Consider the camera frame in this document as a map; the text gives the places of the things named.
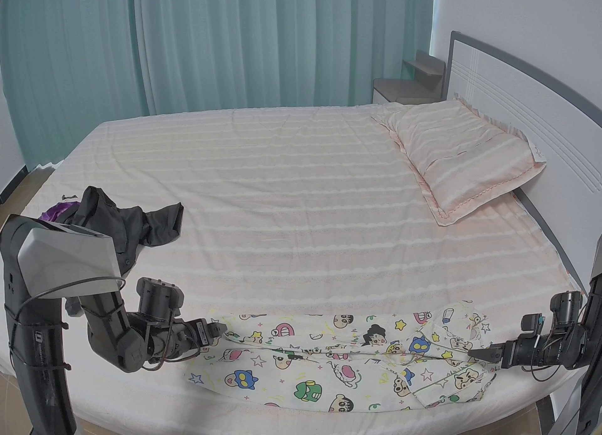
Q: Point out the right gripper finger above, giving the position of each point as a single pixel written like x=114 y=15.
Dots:
x=494 y=352

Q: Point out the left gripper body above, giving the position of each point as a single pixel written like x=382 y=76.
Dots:
x=183 y=334

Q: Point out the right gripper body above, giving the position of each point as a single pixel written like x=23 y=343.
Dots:
x=522 y=353

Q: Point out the white printed pyjama top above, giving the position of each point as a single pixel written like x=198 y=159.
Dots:
x=329 y=367

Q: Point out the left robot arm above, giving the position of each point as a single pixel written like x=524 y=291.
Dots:
x=61 y=259

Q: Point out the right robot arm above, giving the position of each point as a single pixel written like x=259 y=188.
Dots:
x=571 y=344

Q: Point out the bed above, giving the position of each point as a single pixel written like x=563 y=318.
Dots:
x=282 y=188

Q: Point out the black shirt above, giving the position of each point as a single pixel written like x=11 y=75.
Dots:
x=127 y=226

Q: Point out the purple garment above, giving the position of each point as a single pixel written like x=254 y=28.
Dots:
x=59 y=211

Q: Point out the pink striped pillow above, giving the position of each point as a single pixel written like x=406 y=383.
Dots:
x=461 y=155

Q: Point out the grey bedside table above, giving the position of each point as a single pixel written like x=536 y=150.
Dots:
x=404 y=87

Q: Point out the blue-green curtain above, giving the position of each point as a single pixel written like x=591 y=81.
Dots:
x=70 y=47
x=282 y=24

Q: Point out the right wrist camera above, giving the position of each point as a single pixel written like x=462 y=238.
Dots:
x=530 y=324

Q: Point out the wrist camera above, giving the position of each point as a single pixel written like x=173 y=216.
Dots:
x=214 y=329
x=530 y=324

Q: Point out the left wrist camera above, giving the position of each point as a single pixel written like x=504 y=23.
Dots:
x=214 y=329

